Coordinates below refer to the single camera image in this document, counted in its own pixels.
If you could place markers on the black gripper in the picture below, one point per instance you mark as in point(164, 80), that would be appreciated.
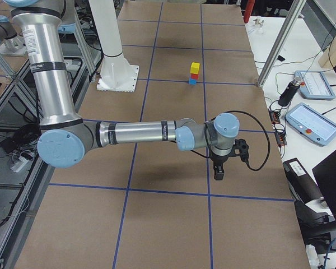
point(220, 160)

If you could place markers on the blue cube block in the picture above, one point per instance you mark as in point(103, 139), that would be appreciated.
point(192, 81)

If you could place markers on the red cube block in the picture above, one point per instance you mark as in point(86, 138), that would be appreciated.
point(194, 76)

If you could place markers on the yellow cube block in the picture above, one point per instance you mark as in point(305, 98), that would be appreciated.
point(194, 68)

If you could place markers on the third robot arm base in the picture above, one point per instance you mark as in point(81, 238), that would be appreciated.
point(11, 44)

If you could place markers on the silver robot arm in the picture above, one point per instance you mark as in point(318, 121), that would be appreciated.
point(66, 137)

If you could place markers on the black water bottle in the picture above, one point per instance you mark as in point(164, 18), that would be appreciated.
point(289, 92)

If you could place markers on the near teach pendant tablet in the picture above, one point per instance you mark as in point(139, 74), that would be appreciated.
point(311, 124)

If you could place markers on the teach pendant tablet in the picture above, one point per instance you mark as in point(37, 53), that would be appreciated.
point(314, 85)
point(311, 124)

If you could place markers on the black office chair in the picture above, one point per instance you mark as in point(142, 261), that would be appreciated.
point(318, 227)

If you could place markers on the far teach pendant tablet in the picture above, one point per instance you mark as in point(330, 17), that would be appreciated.
point(314, 85)

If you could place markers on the red fire extinguisher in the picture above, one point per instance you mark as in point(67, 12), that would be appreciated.
point(248, 10)

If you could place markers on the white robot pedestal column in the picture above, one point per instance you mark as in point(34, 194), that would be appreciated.
point(116, 73)

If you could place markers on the aluminium frame post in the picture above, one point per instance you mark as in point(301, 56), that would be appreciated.
point(282, 36)

